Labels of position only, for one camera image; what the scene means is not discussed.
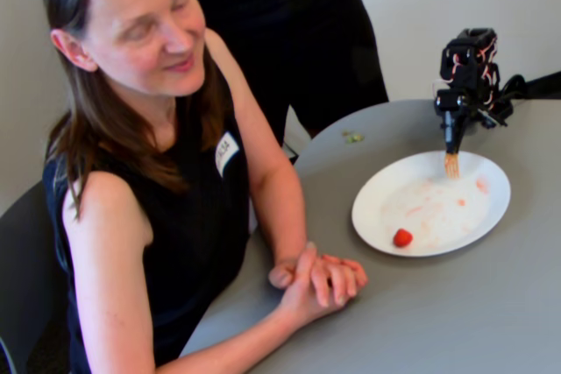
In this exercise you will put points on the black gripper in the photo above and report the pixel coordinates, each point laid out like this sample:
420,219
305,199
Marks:
451,125

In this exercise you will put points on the orange plastic fork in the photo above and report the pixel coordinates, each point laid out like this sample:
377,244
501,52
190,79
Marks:
452,164

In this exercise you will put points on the red strawberry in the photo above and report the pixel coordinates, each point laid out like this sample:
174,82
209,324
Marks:
402,238

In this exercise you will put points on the woman's right forearm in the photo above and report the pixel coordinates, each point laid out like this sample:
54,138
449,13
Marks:
228,332

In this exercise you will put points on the woman's left forearm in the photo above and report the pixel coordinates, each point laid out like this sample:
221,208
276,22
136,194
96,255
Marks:
282,207

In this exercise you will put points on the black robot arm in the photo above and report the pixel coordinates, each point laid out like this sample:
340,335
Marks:
471,47

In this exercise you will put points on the green strawberry leaf scraps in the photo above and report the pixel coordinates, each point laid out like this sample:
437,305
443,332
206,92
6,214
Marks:
352,137

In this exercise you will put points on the standing person in black clothes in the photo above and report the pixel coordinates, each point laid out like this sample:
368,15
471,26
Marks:
285,41

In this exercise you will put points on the woman's left hand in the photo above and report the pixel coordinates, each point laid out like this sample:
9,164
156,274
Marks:
342,280

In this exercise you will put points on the woman's right hand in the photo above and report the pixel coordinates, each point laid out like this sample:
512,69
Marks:
307,299

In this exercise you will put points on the white round plate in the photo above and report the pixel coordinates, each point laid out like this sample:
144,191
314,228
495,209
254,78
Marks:
438,216

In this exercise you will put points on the black flat bar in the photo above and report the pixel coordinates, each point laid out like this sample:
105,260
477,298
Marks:
545,85

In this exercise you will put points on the white name tag sticker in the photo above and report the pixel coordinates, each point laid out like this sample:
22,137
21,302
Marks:
226,153

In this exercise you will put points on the brown-haired woman in black top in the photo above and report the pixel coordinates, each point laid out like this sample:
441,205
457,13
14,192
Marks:
184,225

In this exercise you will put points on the dark grey chair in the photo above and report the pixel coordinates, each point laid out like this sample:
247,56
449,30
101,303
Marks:
26,282

